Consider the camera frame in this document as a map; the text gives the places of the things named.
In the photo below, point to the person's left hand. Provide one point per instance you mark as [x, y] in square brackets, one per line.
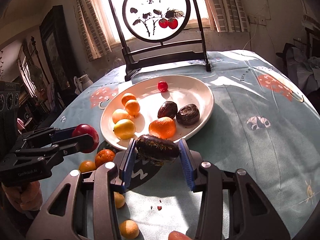
[28, 199]

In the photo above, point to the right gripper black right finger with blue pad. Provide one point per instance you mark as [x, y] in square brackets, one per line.
[252, 216]

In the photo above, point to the dark brown passion fruit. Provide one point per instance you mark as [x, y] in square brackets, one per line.
[188, 115]

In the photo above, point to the small orange kumquat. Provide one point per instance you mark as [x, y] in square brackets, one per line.
[126, 97]

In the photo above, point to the round painted screen on stand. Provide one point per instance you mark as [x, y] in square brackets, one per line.
[144, 26]

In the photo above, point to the white ceramic jug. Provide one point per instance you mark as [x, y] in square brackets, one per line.
[81, 83]

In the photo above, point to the small orange mandarin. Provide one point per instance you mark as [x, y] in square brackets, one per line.
[132, 107]

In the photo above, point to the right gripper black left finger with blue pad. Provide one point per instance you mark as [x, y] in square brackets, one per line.
[63, 216]

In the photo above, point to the yellow lemon fruit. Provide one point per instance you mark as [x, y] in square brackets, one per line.
[124, 129]

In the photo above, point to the white oval plate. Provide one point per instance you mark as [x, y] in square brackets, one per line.
[182, 90]

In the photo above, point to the pale yellow kumquat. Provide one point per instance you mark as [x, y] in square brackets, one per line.
[120, 114]

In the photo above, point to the large orange mandarin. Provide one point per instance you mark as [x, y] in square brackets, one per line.
[163, 128]

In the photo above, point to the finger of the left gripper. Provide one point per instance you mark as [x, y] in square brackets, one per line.
[48, 134]
[71, 145]

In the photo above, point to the large red plum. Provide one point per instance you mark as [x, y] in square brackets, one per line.
[88, 137]

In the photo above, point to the dark wrinkled passion fruit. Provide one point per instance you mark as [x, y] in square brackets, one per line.
[158, 151]

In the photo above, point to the light blue patterned tablecloth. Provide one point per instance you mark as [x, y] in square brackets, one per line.
[261, 122]

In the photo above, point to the yellow orange kumquat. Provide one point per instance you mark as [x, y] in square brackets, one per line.
[87, 166]

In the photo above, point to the yellow green small fruit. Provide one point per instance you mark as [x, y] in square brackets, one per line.
[119, 200]

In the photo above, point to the person's right hand fingertip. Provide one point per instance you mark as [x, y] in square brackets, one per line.
[175, 235]

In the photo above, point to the small red cherry tomato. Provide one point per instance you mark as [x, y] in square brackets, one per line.
[162, 86]

